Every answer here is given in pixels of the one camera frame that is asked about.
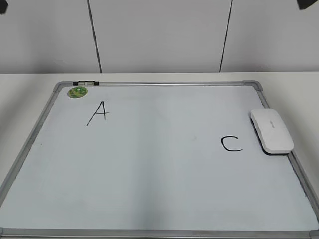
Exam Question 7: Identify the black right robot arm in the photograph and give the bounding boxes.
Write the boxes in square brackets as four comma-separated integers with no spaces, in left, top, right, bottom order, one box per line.
[297,0,318,10]

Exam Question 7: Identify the green round magnet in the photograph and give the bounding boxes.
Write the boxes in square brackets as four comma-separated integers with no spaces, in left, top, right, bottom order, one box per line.
[67,86,88,99]

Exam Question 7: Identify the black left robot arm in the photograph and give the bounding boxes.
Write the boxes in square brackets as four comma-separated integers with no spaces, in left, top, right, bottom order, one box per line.
[0,0,8,15]

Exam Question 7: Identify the white magnetic whiteboard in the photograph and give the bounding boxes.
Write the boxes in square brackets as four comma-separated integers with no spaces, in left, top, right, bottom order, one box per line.
[0,81,319,239]

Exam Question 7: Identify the white whiteboard eraser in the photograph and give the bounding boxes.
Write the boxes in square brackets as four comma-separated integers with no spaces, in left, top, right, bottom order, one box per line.
[250,108,295,154]

